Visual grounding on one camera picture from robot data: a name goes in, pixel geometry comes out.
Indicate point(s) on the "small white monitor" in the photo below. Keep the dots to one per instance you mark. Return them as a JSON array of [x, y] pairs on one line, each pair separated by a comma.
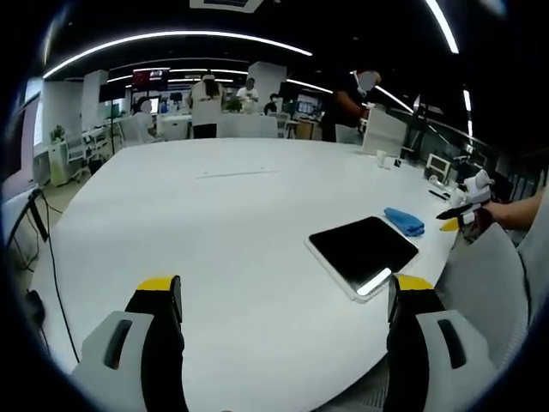
[[438, 165]]

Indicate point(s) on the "green potted plant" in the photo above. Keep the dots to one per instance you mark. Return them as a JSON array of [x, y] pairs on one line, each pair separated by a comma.
[[56, 133]]

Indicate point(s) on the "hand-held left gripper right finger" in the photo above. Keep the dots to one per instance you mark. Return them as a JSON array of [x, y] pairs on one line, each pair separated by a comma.
[[429, 343]]

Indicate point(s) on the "blue cleaning cloth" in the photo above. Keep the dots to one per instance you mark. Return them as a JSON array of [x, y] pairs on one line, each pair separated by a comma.
[[404, 221]]

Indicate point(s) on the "wall screen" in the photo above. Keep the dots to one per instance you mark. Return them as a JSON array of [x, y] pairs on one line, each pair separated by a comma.
[[151, 78]]

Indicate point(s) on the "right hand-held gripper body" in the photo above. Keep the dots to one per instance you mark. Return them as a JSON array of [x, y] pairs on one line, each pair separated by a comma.
[[477, 189]]

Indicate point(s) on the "black pen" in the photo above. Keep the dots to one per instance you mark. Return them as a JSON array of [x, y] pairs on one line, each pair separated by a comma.
[[439, 194]]

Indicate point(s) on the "white cabinet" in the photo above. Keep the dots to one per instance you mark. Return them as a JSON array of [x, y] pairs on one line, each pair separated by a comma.
[[58, 163]]

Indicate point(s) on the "white paper cup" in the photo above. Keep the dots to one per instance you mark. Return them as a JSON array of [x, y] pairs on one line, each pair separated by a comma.
[[381, 158]]

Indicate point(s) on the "white office chair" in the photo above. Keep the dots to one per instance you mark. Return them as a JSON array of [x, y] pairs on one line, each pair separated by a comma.
[[489, 296]]

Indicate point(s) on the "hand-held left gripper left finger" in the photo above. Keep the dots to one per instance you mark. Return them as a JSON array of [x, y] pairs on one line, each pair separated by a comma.
[[128, 343]]

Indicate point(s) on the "white upright board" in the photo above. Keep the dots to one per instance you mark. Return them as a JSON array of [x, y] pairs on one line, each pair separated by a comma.
[[382, 132]]

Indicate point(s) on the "black tablet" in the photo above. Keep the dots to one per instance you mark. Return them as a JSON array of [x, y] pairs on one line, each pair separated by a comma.
[[363, 253]]

